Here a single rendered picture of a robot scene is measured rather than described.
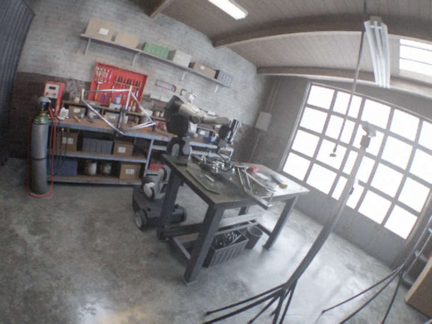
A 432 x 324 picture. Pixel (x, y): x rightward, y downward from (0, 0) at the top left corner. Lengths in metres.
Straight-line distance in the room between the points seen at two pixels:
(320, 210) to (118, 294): 3.84
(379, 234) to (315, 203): 1.58
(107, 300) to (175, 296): 0.53
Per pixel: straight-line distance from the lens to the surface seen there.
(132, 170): 2.80
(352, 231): 4.23
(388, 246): 4.30
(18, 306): 1.62
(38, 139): 2.29
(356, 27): 2.62
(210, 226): 1.29
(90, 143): 2.55
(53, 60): 3.24
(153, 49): 3.07
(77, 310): 1.51
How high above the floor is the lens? 1.34
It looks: 14 degrees down
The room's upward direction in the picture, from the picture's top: 18 degrees clockwise
